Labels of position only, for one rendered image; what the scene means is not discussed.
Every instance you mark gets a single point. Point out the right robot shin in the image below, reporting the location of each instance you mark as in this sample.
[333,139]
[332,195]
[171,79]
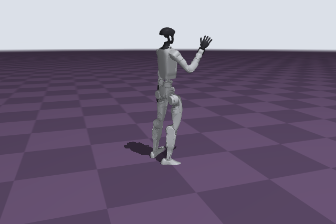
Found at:
[170,142]

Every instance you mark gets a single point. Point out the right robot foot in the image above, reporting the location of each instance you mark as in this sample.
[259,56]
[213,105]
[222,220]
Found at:
[172,162]

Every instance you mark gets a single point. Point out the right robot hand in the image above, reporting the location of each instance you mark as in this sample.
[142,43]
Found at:
[204,43]

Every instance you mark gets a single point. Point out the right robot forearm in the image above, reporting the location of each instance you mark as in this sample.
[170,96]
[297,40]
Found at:
[194,63]

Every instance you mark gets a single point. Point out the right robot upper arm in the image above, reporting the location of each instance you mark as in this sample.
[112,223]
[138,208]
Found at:
[176,56]

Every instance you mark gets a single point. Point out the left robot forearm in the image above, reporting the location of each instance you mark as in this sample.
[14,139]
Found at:
[160,80]

